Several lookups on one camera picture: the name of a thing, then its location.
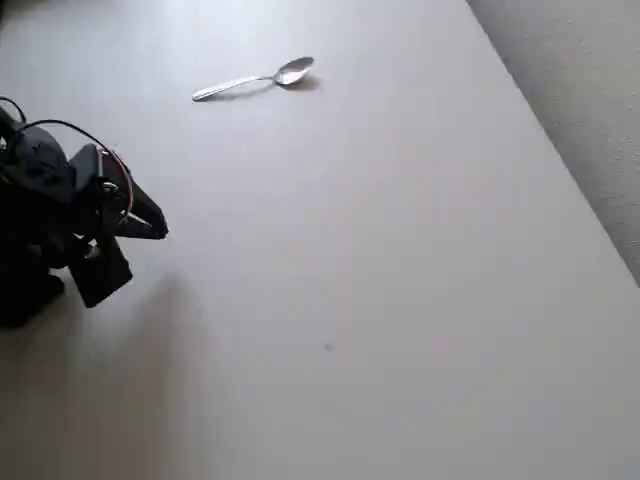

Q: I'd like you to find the silver metal spoon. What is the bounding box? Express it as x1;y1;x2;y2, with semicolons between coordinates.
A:
191;55;316;103

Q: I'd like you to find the red wire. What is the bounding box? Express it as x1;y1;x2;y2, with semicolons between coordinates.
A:
97;146;136;217

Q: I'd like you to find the black square camera box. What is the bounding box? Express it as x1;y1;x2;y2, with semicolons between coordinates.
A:
68;235;135;310

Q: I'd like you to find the black cable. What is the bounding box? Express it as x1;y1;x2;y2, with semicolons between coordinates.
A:
0;96;109;152

